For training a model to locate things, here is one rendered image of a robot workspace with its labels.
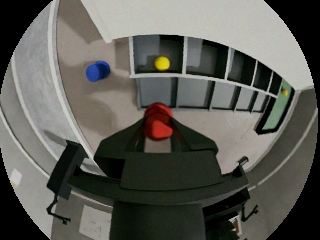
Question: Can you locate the blue plug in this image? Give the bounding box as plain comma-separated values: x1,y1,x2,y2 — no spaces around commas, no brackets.
86,61,110,82

